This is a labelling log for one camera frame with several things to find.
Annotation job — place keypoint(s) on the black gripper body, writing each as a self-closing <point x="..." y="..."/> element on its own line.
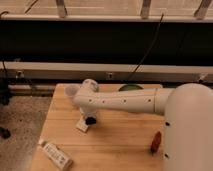
<point x="90" y="121"/>

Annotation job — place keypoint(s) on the white sponge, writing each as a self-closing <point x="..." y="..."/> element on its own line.
<point x="81" y="125"/>

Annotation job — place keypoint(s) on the black object on floor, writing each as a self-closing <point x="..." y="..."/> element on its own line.
<point x="4" y="133"/>

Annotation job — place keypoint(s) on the red-brown eraser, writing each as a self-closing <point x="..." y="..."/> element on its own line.
<point x="156" y="142"/>

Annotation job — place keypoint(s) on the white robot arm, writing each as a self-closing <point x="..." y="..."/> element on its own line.
<point x="188" y="112"/>

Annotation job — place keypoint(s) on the white tube with label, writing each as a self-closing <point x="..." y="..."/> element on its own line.
<point x="56" y="155"/>

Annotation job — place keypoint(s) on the green bowl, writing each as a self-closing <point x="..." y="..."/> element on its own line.
<point x="129" y="87"/>

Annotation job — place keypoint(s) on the black conveyor frame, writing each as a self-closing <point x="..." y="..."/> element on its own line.
<point x="152" y="51"/>

